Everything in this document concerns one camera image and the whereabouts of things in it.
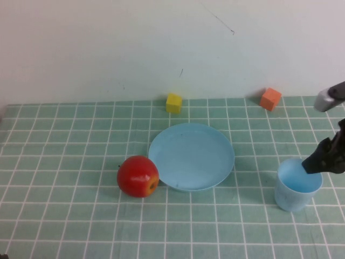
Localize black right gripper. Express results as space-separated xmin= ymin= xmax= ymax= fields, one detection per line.
xmin=301 ymin=117 xmax=345 ymax=175

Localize light blue plastic cup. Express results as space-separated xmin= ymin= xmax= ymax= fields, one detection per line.
xmin=274 ymin=158 xmax=323 ymax=213

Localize light blue plastic plate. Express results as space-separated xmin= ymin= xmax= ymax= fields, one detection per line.
xmin=148 ymin=122 xmax=235 ymax=193

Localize orange foam cube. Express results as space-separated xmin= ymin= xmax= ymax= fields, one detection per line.
xmin=259 ymin=87 xmax=282 ymax=111

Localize yellow foam cube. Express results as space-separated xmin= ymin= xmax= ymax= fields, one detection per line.
xmin=165 ymin=93 xmax=183 ymax=114

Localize red plastic apple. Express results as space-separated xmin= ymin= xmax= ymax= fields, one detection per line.
xmin=116 ymin=155 xmax=160 ymax=199

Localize green checked tablecloth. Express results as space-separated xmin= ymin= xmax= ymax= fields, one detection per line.
xmin=0 ymin=96 xmax=345 ymax=259

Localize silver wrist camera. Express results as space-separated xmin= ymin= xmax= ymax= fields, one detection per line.
xmin=313 ymin=80 xmax=345 ymax=113

